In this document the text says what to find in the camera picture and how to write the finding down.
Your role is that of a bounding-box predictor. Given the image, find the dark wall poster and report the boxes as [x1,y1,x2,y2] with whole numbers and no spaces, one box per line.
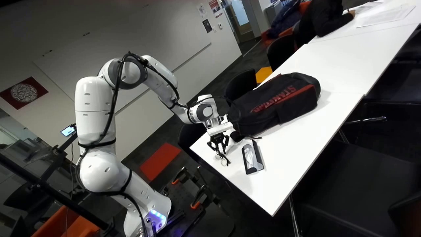
[201,17,214,35]

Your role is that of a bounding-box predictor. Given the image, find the black metal frame bar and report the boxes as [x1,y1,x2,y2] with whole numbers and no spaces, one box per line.
[0,150,122,236]

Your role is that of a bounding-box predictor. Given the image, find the orange chair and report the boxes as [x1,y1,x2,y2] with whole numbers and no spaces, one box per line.
[60,215,103,237]
[31,204,80,237]

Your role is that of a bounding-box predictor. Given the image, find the metal table leg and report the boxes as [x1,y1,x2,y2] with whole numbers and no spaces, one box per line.
[287,197,303,237]

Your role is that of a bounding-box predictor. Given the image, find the person in dark clothes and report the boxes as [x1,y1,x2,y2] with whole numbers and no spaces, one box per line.
[297,0,355,40]

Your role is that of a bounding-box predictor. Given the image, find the large black chair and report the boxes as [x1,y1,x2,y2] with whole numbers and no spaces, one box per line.
[291,140,421,237]

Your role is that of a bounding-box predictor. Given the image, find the black orange-handled clamp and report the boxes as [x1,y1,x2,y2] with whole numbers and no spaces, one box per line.
[188,186,212,211]
[170,165,192,187]

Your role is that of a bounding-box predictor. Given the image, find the glass doorway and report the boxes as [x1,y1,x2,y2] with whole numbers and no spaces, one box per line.
[225,0,256,44]

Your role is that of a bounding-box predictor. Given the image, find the dark open glasses case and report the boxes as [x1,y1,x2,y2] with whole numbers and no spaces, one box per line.
[239,139,266,177]

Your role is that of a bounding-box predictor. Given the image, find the red white wall poster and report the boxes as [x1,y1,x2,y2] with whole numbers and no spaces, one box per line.
[208,0,222,15]

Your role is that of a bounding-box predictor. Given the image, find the red patterned wall picture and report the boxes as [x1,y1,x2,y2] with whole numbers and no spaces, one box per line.
[0,77,50,111]

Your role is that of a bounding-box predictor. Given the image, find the small device with lit screen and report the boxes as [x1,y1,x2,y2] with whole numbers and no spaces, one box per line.
[59,124,79,140]

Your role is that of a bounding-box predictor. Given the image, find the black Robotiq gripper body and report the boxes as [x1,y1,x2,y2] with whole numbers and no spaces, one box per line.
[209,133,230,149]

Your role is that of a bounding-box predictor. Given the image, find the white paper sheets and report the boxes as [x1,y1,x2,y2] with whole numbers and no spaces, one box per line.
[354,2,418,31]

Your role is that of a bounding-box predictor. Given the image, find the yellow block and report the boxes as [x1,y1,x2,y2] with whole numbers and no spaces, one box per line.
[254,65,274,86]

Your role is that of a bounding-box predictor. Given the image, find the black chair with armrest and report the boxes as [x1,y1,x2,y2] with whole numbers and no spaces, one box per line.
[341,98,421,149]

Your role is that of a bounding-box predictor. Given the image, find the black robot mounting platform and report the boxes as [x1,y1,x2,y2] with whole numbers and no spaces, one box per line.
[143,162,241,237]

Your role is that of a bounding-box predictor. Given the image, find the black red-lettered backpack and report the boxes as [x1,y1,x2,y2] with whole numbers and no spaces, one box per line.
[225,71,322,143]

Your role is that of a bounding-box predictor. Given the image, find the black office chair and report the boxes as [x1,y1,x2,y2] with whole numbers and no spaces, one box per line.
[266,32,304,71]

